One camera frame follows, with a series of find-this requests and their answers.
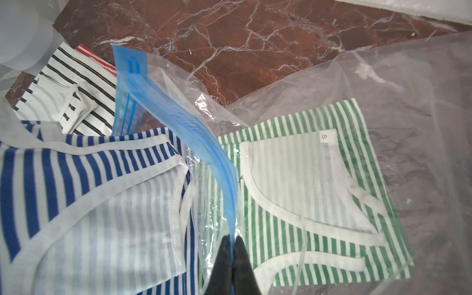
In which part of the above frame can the green white striped garment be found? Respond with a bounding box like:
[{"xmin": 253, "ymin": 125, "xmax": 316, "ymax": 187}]
[{"xmin": 218, "ymin": 98, "xmax": 413, "ymax": 295}]

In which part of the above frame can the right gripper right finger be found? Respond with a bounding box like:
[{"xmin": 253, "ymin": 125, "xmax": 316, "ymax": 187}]
[{"xmin": 232, "ymin": 236, "xmax": 261, "ymax": 295}]

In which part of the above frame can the blue white striped top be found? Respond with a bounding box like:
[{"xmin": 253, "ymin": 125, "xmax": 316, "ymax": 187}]
[{"xmin": 1, "ymin": 121, "xmax": 198, "ymax": 295}]

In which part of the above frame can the potted plant white pot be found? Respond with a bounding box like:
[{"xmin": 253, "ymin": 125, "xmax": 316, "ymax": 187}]
[{"xmin": 1, "ymin": 1, "xmax": 68, "ymax": 76}]

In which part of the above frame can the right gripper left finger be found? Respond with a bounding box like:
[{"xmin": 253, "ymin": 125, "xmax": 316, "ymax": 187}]
[{"xmin": 205, "ymin": 236, "xmax": 232, "ymax": 295}]

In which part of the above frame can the red white striped top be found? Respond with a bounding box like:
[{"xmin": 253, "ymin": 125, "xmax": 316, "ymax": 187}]
[{"xmin": 76, "ymin": 44, "xmax": 117, "ymax": 77}]

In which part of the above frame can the clear vacuum bag blue zip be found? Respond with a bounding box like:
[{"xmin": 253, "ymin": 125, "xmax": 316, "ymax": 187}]
[{"xmin": 114, "ymin": 32, "xmax": 472, "ymax": 295}]

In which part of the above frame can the black white striped top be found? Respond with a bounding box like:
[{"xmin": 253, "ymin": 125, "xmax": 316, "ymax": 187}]
[{"xmin": 13, "ymin": 43, "xmax": 117, "ymax": 136}]

